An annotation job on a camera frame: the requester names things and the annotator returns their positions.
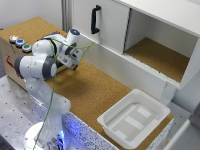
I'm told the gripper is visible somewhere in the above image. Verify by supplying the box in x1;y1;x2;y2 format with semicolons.
57;46;83;70

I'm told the green button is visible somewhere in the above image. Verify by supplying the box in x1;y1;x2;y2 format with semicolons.
21;43;33;54

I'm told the blue button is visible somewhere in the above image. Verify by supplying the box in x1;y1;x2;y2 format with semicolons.
15;38;26;48

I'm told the white sliding door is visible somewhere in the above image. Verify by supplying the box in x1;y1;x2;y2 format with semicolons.
72;0;131;56

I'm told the red button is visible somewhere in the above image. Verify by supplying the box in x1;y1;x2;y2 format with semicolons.
9;34;19;44

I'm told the white plastic box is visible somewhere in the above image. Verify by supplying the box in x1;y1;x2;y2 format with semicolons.
96;88;172;150

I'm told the white cabinet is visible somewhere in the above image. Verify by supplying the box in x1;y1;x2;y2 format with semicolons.
71;0;200;106

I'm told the green cable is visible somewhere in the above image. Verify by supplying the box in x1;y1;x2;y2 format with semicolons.
32;37;98;150

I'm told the black door handle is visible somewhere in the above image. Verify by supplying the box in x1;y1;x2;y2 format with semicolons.
90;4;102;35

